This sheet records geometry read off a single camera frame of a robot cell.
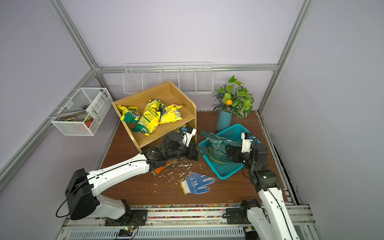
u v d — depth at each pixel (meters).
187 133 0.65
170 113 0.69
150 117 0.67
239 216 0.73
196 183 0.84
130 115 0.65
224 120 0.97
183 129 0.65
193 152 0.64
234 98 0.82
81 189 0.40
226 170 0.89
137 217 0.74
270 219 0.45
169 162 0.59
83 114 0.76
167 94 0.85
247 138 0.63
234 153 0.65
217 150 0.79
